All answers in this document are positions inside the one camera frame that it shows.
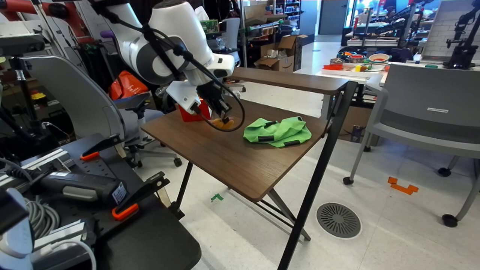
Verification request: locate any grey office chair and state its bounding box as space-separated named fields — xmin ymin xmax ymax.
xmin=19 ymin=55 xmax=183 ymax=169

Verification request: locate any green cloth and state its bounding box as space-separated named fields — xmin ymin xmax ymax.
xmin=243 ymin=116 xmax=312 ymax=148

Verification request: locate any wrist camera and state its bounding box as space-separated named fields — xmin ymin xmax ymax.
xmin=166 ymin=80 xmax=202 ymax=115

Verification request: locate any stack of cardboard boxes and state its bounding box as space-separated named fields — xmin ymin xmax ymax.
xmin=254 ymin=34 xmax=309 ymax=72

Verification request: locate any white tiled board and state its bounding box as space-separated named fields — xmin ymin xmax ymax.
xmin=421 ymin=0 xmax=480 ymax=62

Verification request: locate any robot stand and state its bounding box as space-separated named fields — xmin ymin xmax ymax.
xmin=0 ymin=133 xmax=202 ymax=270

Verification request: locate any orange bag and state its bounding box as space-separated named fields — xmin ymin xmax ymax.
xmin=109 ymin=70 xmax=149 ymax=101

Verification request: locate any orange plush toy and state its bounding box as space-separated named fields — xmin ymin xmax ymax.
xmin=210 ymin=117 xmax=235 ymax=131

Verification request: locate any coil of grey cable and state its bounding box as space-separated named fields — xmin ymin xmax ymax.
xmin=24 ymin=199 xmax=60 ymax=239

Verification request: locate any black clamp with orange tip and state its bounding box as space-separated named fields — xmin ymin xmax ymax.
xmin=112 ymin=171 xmax=170 ymax=221
xmin=80 ymin=134 xmax=122 ymax=162

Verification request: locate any orange floor tape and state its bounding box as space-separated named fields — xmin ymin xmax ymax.
xmin=387 ymin=177 xmax=419 ymax=195

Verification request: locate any white cable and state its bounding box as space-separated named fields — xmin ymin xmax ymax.
xmin=49 ymin=239 xmax=97 ymax=270

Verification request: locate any grey chair on castors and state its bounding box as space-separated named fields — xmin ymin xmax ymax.
xmin=343 ymin=64 xmax=480 ymax=228

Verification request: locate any white office chair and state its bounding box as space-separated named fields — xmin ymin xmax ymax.
xmin=219 ymin=17 xmax=242 ymax=66

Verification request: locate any black handheld device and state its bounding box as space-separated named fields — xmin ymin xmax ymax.
xmin=37 ymin=172 xmax=128 ymax=206

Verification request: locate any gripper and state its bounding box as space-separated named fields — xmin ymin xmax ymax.
xmin=196 ymin=80 xmax=232 ymax=124

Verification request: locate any aluminium rail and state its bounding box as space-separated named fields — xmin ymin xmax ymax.
xmin=0 ymin=148 xmax=75 ymax=188

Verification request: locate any brown cardboard box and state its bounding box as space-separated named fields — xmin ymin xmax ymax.
xmin=337 ymin=106 xmax=380 ymax=146

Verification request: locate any round floor drain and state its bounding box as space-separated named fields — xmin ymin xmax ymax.
xmin=316 ymin=202 xmax=362 ymax=239

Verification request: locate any red fabric drawer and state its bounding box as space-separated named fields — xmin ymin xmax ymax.
xmin=177 ymin=98 xmax=212 ymax=123

